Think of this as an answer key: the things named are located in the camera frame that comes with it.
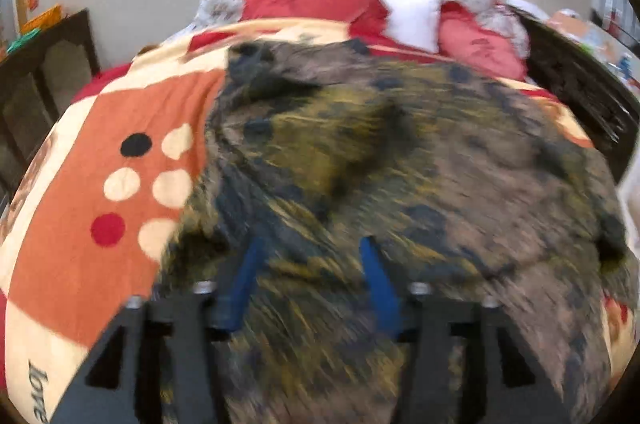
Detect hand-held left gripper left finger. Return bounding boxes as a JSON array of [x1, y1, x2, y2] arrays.
[[50, 235, 269, 424]]

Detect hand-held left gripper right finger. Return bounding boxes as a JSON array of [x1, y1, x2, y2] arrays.
[[357, 234, 571, 424]]

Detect camouflage patterned garment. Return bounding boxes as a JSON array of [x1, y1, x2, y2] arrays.
[[155, 38, 632, 424]]

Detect orange cream printed blanket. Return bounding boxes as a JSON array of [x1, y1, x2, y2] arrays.
[[0, 18, 621, 424]]

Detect small red pillow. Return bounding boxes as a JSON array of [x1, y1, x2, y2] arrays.
[[439, 2, 528, 80]]

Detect white pillow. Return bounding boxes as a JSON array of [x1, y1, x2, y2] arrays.
[[370, 0, 443, 54]]

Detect dark wooden nightstand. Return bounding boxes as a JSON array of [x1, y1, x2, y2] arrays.
[[510, 4, 640, 182], [0, 8, 103, 205]]

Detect green box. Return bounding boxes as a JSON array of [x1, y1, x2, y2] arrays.
[[5, 27, 42, 53]]

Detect orange box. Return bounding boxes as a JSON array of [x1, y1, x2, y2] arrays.
[[20, 4, 63, 35]]

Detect pile of colourful packages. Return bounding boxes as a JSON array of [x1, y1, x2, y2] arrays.
[[546, 8, 640, 95]]

